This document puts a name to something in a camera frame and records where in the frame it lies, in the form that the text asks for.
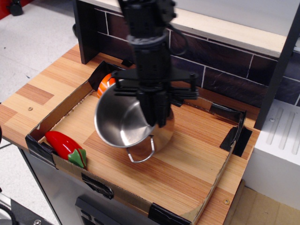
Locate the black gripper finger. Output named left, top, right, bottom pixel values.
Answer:
left=137, top=90, right=157, bottom=126
left=154, top=90, right=171, bottom=128

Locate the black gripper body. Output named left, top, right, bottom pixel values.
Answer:
left=112, top=42, right=198, bottom=100

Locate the stainless steel pot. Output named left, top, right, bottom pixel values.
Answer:
left=94, top=84, right=175, bottom=163

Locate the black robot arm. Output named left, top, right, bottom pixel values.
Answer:
left=112, top=0, right=198, bottom=128

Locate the cardboard fence with black tape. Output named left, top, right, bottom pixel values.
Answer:
left=25, top=61, right=255, bottom=225

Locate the red toy chili pepper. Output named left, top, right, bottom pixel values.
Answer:
left=45, top=131, right=87, bottom=169

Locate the wooden shelf board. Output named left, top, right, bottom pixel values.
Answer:
left=79, top=0, right=287, bottom=59

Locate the white dish drying rack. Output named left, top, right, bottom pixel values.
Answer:
left=243, top=100, right=300, bottom=209

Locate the dark grey vertical post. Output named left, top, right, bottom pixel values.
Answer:
left=254, top=6, right=300, bottom=130

